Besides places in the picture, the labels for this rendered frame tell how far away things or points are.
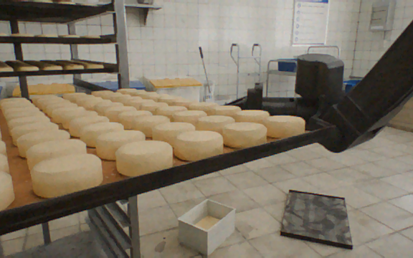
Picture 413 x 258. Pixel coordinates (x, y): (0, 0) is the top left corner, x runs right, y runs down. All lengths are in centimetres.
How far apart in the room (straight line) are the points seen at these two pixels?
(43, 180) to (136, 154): 7
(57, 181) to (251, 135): 19
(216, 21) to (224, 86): 87
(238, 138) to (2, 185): 21
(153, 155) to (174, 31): 384
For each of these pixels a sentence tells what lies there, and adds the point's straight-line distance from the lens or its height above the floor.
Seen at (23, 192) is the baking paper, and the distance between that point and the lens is 28.
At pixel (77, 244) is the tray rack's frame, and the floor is 15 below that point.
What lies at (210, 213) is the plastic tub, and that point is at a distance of 208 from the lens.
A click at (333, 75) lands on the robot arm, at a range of 51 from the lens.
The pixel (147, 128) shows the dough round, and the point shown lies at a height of 102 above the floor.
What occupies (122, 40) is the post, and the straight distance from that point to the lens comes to 102.
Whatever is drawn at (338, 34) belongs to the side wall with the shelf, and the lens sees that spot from 562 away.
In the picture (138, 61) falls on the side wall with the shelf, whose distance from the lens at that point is 395.
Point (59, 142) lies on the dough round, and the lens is 33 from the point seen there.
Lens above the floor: 112
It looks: 15 degrees down
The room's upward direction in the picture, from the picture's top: straight up
